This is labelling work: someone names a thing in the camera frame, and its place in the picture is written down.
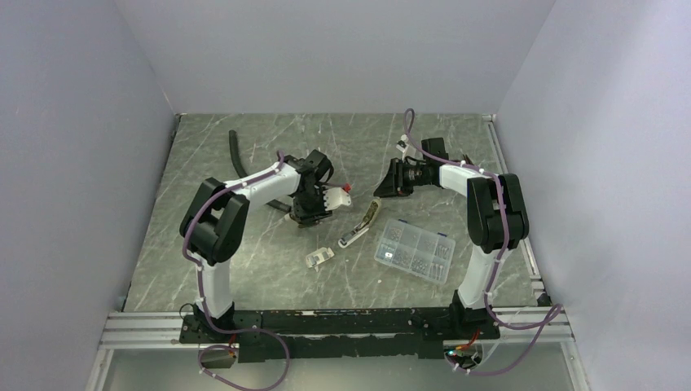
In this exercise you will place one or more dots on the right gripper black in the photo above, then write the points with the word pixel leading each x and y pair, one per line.
pixel 393 182

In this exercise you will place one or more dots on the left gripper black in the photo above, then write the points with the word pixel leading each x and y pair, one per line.
pixel 307 217

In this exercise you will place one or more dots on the white staple box tray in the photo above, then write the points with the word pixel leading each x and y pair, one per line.
pixel 318 257

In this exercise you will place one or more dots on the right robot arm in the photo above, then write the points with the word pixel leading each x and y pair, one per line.
pixel 496 217

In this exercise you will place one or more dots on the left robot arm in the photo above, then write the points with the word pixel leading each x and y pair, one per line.
pixel 213 226

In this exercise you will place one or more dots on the clear plastic screw organizer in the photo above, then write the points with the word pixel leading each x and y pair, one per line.
pixel 425 254

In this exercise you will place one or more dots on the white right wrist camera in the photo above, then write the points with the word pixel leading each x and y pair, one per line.
pixel 402 145

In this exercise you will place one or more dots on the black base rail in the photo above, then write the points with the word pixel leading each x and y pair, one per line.
pixel 261 335

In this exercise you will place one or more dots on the aluminium frame rail right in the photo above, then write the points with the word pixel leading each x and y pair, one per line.
pixel 517 215

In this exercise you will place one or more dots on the aluminium frame rail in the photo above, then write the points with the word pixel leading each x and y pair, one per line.
pixel 517 215
pixel 173 330

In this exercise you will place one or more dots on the aluminium frame rail front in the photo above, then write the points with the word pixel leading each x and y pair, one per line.
pixel 173 330

